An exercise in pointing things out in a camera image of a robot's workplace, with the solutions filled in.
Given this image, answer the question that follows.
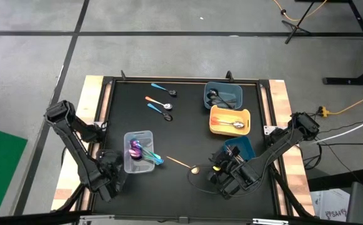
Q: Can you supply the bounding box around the yellow power splitter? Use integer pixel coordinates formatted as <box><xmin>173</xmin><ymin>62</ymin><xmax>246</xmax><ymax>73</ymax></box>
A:
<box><xmin>317</xmin><ymin>105</ymin><xmax>330</xmax><ymax>118</ymax></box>

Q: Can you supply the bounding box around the yellow plastic bin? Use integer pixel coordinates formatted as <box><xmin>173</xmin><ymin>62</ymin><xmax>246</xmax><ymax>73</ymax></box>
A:
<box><xmin>209</xmin><ymin>105</ymin><xmax>252</xmax><ymax>137</ymax></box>

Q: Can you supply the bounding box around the white cable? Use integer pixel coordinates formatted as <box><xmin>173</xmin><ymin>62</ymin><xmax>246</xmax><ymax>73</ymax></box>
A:
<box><xmin>306</xmin><ymin>112</ymin><xmax>363</xmax><ymax>146</ymax></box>

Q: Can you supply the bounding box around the black desk leg frame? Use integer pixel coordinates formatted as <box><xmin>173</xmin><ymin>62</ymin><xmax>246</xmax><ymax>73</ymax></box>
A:
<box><xmin>321</xmin><ymin>0</ymin><xmax>363</xmax><ymax>86</ymax></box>

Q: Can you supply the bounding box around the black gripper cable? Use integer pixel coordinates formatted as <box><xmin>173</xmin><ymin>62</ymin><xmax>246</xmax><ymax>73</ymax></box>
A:
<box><xmin>186</xmin><ymin>164</ymin><xmax>221</xmax><ymax>195</ymax></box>

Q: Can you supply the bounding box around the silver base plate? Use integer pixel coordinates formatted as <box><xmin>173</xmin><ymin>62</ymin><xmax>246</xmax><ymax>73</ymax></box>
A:
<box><xmin>262</xmin><ymin>124</ymin><xmax>277</xmax><ymax>136</ymax></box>

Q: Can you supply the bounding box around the orange-handled silver spoon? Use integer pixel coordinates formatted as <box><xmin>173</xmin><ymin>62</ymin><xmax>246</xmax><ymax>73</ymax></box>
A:
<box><xmin>144</xmin><ymin>96</ymin><xmax>174</xmax><ymax>111</ymax></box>
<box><xmin>211</xmin><ymin>118</ymin><xmax>244</xmax><ymax>129</ymax></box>
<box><xmin>211</xmin><ymin>117</ymin><xmax>241</xmax><ymax>128</ymax></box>
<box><xmin>211</xmin><ymin>117</ymin><xmax>245</xmax><ymax>130</ymax></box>

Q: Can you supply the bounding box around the dark grey office chair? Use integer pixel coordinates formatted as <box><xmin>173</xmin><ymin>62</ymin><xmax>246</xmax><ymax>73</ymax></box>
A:
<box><xmin>345</xmin><ymin>102</ymin><xmax>363</xmax><ymax>225</ymax></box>

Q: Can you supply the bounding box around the clear plastic bin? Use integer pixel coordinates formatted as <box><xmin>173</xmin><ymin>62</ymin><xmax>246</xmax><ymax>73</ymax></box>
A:
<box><xmin>123</xmin><ymin>130</ymin><xmax>156</xmax><ymax>174</ymax></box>

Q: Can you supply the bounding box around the white printed cardboard box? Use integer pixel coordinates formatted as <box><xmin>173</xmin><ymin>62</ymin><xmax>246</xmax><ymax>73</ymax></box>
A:
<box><xmin>310</xmin><ymin>188</ymin><xmax>350</xmax><ymax>223</ymax></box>

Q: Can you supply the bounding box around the black tripod stand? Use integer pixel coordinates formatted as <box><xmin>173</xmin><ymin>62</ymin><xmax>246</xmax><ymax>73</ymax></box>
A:
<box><xmin>281</xmin><ymin>0</ymin><xmax>317</xmax><ymax>45</ymax></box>

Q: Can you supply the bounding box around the green floor mat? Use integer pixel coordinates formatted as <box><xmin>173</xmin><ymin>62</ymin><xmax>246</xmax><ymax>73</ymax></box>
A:
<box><xmin>0</xmin><ymin>124</ymin><xmax>29</xmax><ymax>219</ymax></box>

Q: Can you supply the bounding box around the black table mat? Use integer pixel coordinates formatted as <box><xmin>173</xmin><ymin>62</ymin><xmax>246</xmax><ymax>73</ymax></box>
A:
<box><xmin>91</xmin><ymin>77</ymin><xmax>278</xmax><ymax>219</ymax></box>

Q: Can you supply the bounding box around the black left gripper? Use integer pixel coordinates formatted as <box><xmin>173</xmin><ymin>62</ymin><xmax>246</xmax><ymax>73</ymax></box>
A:
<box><xmin>98</xmin><ymin>149</ymin><xmax>128</xmax><ymax>193</ymax></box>

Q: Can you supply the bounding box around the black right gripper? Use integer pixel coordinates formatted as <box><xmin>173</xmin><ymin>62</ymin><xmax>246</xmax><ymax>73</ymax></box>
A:
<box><xmin>207</xmin><ymin>146</ymin><xmax>260</xmax><ymax>200</ymax></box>

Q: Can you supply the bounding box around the dark blue plastic bin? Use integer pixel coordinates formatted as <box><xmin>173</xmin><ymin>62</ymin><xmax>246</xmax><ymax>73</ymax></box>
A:
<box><xmin>223</xmin><ymin>135</ymin><xmax>257</xmax><ymax>162</ymax></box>

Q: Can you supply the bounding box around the slate blue plastic bin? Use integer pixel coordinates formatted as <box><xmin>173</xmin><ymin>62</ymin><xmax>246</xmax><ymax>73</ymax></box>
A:
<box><xmin>203</xmin><ymin>81</ymin><xmax>243</xmax><ymax>111</ymax></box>

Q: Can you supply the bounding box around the silver metal bracket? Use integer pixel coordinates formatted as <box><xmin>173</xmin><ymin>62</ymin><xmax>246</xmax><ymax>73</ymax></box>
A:
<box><xmin>251</xmin><ymin>217</ymin><xmax>291</xmax><ymax>225</ymax></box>

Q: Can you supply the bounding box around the black rig crossbar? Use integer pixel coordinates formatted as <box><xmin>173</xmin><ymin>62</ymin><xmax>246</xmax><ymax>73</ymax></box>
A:
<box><xmin>0</xmin><ymin>209</ymin><xmax>363</xmax><ymax>225</ymax></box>

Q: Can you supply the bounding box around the orange extension cable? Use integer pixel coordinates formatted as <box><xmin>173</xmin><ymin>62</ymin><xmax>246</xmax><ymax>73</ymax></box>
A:
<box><xmin>272</xmin><ymin>0</ymin><xmax>329</xmax><ymax>23</ymax></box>
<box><xmin>327</xmin><ymin>89</ymin><xmax>363</xmax><ymax>115</ymax></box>

